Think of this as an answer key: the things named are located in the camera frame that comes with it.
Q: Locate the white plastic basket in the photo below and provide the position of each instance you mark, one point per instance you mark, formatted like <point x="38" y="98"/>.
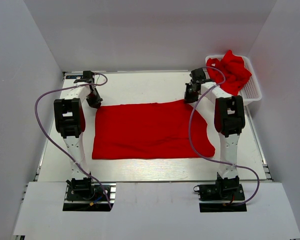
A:
<point x="251" y="91"/>

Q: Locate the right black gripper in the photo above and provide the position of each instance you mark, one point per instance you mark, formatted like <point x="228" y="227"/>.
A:
<point x="189" y="99"/>

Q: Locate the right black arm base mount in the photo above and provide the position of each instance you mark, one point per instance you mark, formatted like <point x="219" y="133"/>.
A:
<point x="224" y="196"/>

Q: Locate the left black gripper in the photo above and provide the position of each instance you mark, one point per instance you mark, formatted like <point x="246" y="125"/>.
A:
<point x="97" y="101"/>

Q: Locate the red shirts pile in basket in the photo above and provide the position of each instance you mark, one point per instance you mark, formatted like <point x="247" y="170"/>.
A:
<point x="233" y="68"/>

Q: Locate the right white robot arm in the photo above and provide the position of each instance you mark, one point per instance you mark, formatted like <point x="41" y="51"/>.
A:
<point x="229" y="118"/>

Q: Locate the blue label sticker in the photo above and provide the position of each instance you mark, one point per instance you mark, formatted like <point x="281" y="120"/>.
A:
<point x="74" y="77"/>

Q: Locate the red t shirt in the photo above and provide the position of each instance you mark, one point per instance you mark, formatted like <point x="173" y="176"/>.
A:
<point x="170" y="130"/>

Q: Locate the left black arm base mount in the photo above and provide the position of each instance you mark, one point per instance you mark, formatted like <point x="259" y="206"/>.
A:
<point x="85" y="195"/>

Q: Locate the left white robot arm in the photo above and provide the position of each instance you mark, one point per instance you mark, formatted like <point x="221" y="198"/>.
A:
<point x="70" y="120"/>

